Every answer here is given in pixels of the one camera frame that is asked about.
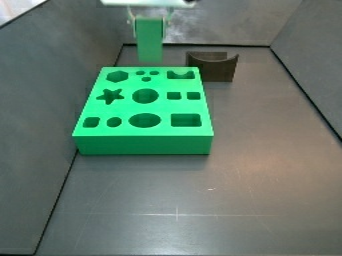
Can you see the black arch holder bracket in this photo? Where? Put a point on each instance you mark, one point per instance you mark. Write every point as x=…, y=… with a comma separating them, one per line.
x=217, y=66

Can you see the green arch block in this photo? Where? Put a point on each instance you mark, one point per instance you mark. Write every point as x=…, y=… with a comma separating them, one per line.
x=149, y=28

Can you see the green shape sorter board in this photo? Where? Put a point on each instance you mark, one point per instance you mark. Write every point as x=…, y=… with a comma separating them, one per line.
x=145, y=110

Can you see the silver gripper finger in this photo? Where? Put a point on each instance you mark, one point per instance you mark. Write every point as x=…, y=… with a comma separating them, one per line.
x=167, y=18
x=131, y=20

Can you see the grey gripper body plate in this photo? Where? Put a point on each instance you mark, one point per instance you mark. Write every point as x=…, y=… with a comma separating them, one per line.
x=151, y=3

